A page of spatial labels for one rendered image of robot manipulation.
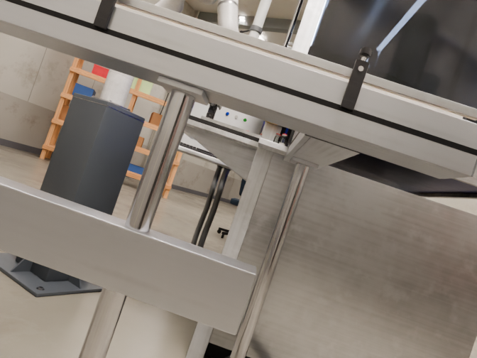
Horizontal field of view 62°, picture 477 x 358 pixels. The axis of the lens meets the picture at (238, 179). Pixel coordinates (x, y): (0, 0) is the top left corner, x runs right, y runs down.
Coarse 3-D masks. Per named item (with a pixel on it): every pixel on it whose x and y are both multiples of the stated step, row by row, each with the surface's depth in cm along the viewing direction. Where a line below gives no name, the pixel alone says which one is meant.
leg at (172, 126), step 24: (192, 96) 78; (168, 120) 77; (168, 144) 77; (144, 168) 78; (168, 168) 78; (144, 192) 76; (144, 216) 77; (96, 312) 77; (120, 312) 78; (96, 336) 76
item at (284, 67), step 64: (0, 0) 75; (64, 0) 74; (128, 0) 77; (128, 64) 75; (192, 64) 73; (256, 64) 73; (320, 64) 75; (320, 128) 73; (384, 128) 71; (448, 128) 71
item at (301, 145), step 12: (288, 144) 138; (300, 144) 100; (312, 144) 94; (324, 144) 88; (288, 156) 135; (300, 156) 124; (312, 156) 115; (324, 156) 107; (336, 156) 100; (348, 156) 94
